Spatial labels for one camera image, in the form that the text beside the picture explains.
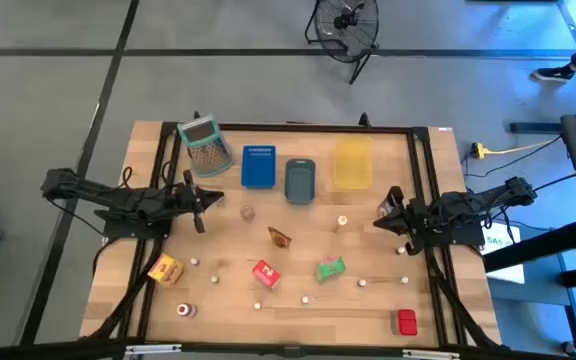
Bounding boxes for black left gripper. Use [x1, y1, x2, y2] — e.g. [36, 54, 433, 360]
[167, 182, 225, 217]

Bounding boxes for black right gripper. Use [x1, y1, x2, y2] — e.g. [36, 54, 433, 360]
[372, 197, 432, 246]

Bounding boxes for green cereal box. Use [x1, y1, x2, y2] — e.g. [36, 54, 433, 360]
[315, 255, 348, 284]

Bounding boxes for brown orange snack packet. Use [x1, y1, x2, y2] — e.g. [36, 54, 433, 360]
[267, 225, 293, 250]

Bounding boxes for red Froot Loops cereal box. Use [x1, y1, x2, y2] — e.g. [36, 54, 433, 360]
[251, 258, 283, 290]

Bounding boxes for red box with grey end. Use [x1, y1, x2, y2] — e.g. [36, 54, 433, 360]
[389, 308, 419, 337]

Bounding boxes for blue plastic bin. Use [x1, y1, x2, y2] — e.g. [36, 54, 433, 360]
[240, 144, 278, 190]

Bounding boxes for yellow translucent plastic bin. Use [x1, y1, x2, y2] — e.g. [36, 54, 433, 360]
[333, 134, 374, 191]

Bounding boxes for yellow cereal box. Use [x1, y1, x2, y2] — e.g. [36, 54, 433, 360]
[146, 252, 186, 288]

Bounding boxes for grey plastic bin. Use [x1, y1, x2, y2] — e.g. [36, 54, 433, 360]
[284, 158, 317, 205]

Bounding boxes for white paper sign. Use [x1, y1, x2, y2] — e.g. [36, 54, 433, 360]
[480, 219, 525, 285]

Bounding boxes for black metal beam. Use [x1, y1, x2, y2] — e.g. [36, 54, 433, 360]
[482, 217, 576, 274]

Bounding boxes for black floor bar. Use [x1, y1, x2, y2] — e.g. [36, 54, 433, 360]
[509, 121, 564, 135]

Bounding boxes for black floor fan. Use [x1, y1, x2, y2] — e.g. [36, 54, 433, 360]
[303, 0, 382, 85]

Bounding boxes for person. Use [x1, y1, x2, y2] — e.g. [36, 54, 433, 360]
[530, 32, 576, 84]

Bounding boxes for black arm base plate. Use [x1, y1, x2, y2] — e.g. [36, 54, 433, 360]
[95, 207, 174, 240]
[414, 197, 486, 248]

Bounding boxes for yellow extension cord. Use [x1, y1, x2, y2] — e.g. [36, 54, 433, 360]
[470, 135, 562, 160]

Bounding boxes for black aluminium table frame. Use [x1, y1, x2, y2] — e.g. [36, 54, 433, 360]
[87, 110, 504, 351]

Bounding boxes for silver metal bracket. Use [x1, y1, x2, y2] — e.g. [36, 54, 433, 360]
[401, 348, 462, 360]
[124, 343, 183, 357]

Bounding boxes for blue metal frame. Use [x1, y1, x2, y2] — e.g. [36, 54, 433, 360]
[487, 244, 576, 359]

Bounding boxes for black overhead frame beam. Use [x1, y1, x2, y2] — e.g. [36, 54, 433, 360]
[0, 337, 576, 360]

